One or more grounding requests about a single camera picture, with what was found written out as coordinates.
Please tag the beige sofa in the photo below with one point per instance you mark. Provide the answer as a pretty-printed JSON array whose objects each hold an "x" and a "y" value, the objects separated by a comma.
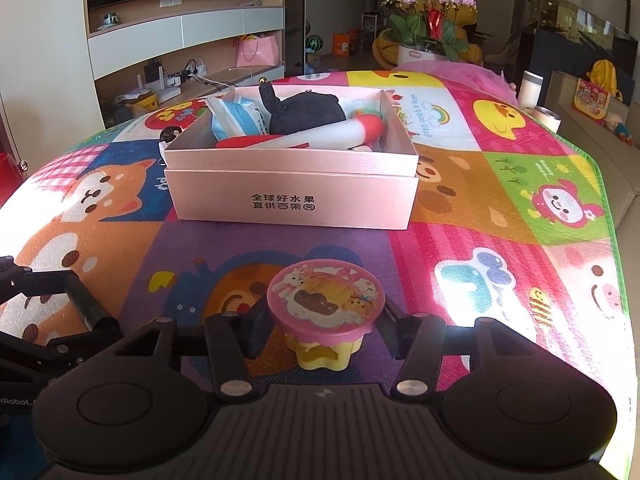
[{"x": 615, "y": 180}]

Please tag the yellow pink toy cup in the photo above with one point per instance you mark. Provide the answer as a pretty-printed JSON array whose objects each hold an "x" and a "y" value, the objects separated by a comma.
[{"x": 325, "y": 305}]

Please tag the pink blanket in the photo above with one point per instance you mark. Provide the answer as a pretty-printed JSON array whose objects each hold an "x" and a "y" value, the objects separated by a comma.
[{"x": 460, "y": 72}]

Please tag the potted purple orchid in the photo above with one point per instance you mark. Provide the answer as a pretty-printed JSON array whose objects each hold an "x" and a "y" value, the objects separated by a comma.
[{"x": 430, "y": 15}]

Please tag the yellow red bag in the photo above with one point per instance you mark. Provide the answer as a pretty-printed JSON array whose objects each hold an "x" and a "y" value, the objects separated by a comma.
[{"x": 597, "y": 90}]

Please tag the orange paper bag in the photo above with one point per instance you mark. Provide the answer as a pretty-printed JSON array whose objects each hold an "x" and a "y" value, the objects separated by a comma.
[{"x": 343, "y": 45}]

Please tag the white tumbler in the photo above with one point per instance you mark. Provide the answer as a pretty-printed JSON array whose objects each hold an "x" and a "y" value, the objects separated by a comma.
[{"x": 530, "y": 90}]

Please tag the pink cardboard box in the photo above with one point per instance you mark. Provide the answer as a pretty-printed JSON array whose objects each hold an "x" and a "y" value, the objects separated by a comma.
[{"x": 290, "y": 195}]

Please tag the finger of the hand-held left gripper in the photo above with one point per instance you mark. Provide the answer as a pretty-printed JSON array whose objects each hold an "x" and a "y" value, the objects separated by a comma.
[
  {"x": 85, "y": 302},
  {"x": 50, "y": 355}
]

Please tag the pink gift bag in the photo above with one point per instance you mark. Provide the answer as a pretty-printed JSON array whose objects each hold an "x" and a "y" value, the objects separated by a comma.
[{"x": 257, "y": 51}]

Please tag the white red foam rocket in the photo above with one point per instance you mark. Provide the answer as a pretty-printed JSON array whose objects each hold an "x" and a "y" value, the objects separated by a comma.
[{"x": 320, "y": 135}]

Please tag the metal cup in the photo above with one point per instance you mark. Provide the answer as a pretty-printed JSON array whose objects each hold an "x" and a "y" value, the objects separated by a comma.
[{"x": 547, "y": 119}]

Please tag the white power strip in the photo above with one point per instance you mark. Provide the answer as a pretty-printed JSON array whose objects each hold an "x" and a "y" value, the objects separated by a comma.
[{"x": 172, "y": 80}]

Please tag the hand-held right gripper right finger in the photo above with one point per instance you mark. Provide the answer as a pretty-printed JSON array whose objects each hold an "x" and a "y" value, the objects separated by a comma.
[{"x": 396, "y": 337}]

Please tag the dark glass cabinet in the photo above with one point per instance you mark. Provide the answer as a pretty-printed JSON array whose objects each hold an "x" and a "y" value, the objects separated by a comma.
[{"x": 575, "y": 25}]

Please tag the black plush toy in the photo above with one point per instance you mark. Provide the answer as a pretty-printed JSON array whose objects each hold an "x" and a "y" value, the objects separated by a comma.
[{"x": 305, "y": 110}]

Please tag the black-haired small figurine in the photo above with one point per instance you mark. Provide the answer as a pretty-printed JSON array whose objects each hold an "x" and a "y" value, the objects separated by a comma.
[{"x": 170, "y": 135}]

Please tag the colourful cartoon play mat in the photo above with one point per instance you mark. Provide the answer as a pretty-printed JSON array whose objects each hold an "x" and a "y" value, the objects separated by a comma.
[{"x": 475, "y": 185}]

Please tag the blue white plastic packet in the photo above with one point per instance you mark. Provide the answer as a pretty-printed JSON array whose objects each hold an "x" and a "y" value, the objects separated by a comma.
[{"x": 237, "y": 120}]

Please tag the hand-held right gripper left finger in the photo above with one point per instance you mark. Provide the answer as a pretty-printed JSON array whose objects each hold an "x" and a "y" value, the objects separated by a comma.
[{"x": 256, "y": 332}]

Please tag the yellow cardboard box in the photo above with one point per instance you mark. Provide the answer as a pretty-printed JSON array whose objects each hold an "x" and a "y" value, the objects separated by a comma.
[{"x": 140, "y": 102}]

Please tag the watermelon ball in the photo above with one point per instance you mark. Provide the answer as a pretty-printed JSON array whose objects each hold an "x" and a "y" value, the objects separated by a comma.
[{"x": 313, "y": 43}]

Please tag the small plush toy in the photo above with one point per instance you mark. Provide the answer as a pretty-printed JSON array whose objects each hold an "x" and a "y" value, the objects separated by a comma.
[{"x": 620, "y": 129}]

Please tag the white stool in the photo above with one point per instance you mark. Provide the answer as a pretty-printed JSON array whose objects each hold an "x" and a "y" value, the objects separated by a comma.
[{"x": 371, "y": 27}]

